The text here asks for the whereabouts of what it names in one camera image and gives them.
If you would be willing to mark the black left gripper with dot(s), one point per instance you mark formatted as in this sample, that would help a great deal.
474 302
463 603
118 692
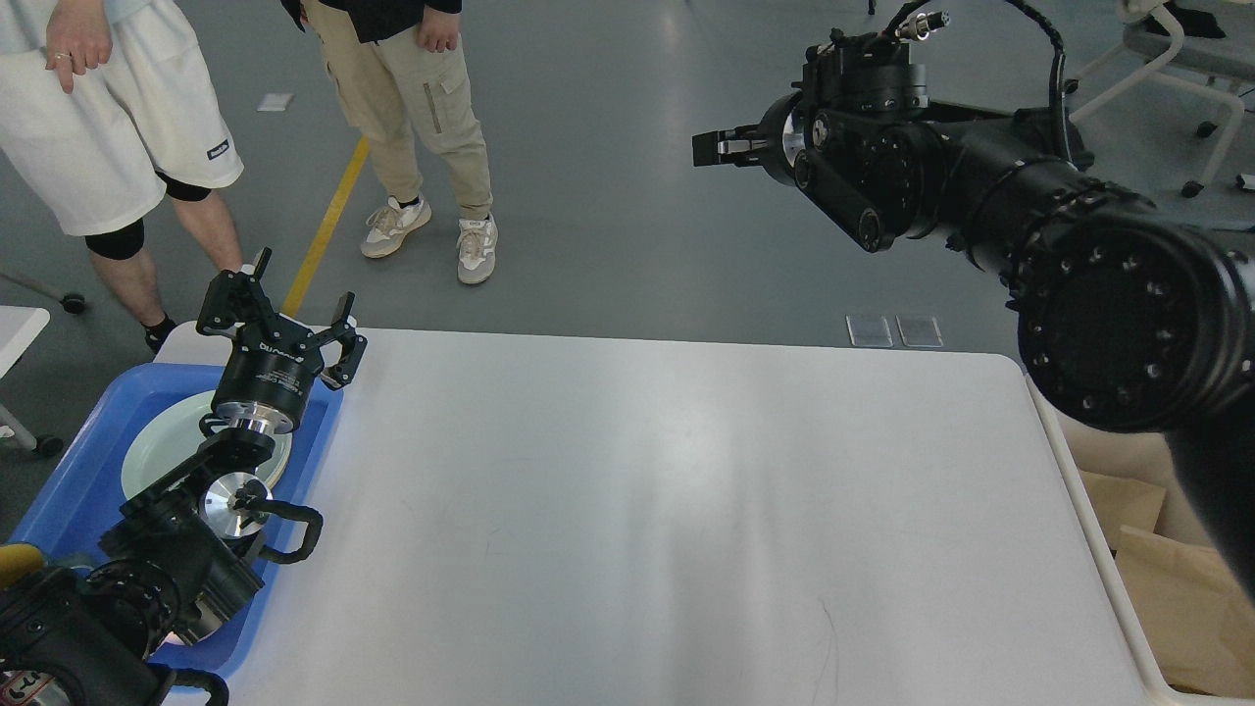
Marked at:
274 360

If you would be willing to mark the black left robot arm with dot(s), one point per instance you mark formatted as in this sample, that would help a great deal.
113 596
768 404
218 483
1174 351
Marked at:
181 559

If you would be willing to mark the brown paper bag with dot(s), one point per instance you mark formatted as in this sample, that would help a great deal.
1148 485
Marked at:
1198 622
1120 503

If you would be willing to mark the white plastic bin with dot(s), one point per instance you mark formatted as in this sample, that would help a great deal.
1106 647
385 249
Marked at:
1143 456

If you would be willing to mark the person in beige trousers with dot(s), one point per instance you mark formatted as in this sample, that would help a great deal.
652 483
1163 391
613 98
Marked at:
400 74

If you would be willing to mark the blue plastic tray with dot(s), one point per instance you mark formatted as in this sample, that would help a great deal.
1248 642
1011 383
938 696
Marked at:
84 495

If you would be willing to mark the teal mug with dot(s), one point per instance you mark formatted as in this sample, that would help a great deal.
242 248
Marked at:
17 560

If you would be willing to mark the white side table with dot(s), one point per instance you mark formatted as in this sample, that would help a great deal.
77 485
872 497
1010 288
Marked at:
20 328

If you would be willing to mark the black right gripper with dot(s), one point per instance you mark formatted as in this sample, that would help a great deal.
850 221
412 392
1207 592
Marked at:
774 144

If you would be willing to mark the person in white shorts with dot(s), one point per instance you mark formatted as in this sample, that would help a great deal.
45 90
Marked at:
109 110

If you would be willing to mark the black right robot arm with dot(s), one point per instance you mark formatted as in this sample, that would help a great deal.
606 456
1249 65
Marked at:
1128 321

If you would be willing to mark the green plate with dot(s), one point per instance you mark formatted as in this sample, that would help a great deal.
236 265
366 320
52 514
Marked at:
165 442

